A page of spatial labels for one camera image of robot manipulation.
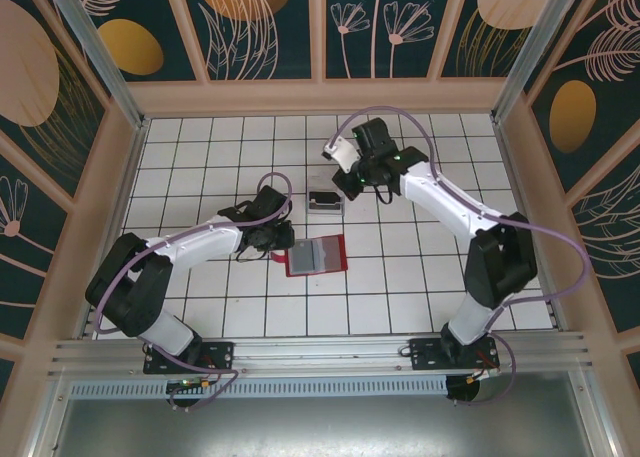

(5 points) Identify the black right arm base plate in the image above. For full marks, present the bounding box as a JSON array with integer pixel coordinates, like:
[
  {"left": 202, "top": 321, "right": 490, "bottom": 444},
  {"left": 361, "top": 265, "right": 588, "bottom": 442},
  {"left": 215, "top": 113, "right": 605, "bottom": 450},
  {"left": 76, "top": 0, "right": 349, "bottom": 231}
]
[{"left": 408, "top": 337, "right": 501, "bottom": 373}]

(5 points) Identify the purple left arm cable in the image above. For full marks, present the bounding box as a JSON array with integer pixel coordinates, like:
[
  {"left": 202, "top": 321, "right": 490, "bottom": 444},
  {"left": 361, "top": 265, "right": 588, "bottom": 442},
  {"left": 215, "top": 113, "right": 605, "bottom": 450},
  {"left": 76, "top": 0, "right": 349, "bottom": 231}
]
[{"left": 93, "top": 171, "right": 294, "bottom": 412}]

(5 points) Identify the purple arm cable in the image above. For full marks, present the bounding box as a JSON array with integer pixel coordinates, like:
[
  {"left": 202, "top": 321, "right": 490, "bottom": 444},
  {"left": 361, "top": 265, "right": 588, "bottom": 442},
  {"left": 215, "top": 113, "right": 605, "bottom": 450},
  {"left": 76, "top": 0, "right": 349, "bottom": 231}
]
[
  {"left": 93, "top": 171, "right": 294, "bottom": 412},
  {"left": 327, "top": 106, "right": 591, "bottom": 408}
]

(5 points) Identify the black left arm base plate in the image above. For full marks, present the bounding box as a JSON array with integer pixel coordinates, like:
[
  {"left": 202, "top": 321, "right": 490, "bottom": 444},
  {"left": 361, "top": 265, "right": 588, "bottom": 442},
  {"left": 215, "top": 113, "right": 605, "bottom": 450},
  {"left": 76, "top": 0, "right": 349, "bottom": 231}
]
[{"left": 143, "top": 340, "right": 236, "bottom": 376}]

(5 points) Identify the slotted grey cable duct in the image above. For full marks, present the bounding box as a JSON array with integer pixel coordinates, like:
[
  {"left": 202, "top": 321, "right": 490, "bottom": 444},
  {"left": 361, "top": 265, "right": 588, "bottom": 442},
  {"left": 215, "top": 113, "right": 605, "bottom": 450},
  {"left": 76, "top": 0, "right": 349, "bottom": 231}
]
[{"left": 69, "top": 375, "right": 450, "bottom": 399}]

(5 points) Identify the red card holder wallet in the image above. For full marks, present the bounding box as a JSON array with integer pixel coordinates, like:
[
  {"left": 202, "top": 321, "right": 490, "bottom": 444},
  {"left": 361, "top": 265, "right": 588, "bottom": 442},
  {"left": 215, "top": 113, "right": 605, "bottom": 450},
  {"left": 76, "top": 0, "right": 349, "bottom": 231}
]
[{"left": 272, "top": 234, "right": 349, "bottom": 279}]

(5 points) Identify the aluminium profile rail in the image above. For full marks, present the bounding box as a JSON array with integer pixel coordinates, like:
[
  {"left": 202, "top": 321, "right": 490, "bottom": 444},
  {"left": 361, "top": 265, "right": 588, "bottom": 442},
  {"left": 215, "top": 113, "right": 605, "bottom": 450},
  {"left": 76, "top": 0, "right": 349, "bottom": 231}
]
[{"left": 47, "top": 331, "right": 599, "bottom": 378}]

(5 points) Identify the grey metal sheet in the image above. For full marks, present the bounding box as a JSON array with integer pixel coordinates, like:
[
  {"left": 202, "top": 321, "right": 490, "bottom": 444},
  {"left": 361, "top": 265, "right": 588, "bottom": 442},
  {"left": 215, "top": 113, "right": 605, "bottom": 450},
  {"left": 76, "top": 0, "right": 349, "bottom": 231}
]
[{"left": 29, "top": 370, "right": 624, "bottom": 457}]

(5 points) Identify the clear acrylic card stand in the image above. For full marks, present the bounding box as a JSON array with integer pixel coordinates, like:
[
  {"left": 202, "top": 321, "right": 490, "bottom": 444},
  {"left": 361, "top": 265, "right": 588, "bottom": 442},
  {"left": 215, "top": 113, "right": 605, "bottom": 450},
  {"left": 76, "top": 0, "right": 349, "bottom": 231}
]
[{"left": 304, "top": 178, "right": 347, "bottom": 218}]

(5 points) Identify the aluminium frame post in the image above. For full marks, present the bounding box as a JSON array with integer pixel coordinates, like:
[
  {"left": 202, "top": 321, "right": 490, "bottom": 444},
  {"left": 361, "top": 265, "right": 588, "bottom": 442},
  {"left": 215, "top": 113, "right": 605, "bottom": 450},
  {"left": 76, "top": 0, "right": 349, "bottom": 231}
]
[
  {"left": 488, "top": 0, "right": 586, "bottom": 123},
  {"left": 39, "top": 0, "right": 151, "bottom": 131}
]

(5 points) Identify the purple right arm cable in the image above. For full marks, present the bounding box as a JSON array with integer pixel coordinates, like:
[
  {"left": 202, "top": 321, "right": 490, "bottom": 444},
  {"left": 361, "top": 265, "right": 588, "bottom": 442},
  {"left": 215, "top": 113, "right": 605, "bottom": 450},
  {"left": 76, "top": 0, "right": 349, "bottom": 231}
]
[{"left": 327, "top": 106, "right": 591, "bottom": 408}]

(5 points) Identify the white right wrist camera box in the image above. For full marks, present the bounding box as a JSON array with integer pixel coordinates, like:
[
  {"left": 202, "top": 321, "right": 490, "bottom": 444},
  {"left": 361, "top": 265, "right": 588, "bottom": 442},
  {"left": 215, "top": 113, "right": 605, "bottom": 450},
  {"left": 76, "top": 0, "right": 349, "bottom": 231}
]
[{"left": 323, "top": 139, "right": 361, "bottom": 174}]

